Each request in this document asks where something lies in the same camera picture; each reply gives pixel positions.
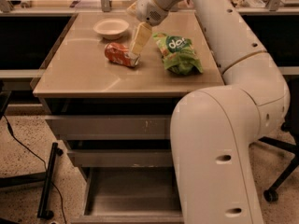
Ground grey drawer cabinet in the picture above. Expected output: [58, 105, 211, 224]
[29, 12, 225, 170]

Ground black cable on floor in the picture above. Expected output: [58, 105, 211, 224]
[2, 115, 67, 224]

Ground red coke can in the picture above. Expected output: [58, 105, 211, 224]
[105, 42, 139, 67]

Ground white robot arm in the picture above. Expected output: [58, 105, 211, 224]
[129, 0, 290, 224]

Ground top grey drawer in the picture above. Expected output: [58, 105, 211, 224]
[46, 115, 170, 140]

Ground middle grey drawer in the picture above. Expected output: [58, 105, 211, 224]
[68, 149, 173, 168]

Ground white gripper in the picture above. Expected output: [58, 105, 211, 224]
[126, 0, 169, 56]

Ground green chip bag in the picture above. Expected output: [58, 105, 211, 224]
[152, 33, 203, 76]

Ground open bottom grey drawer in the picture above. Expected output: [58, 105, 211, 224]
[71, 167, 184, 224]

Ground black stand base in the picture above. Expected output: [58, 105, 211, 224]
[0, 142, 64, 220]

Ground black office chair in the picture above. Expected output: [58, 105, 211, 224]
[258, 77, 299, 203]

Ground white paper bowl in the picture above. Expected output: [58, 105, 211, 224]
[93, 19, 129, 40]

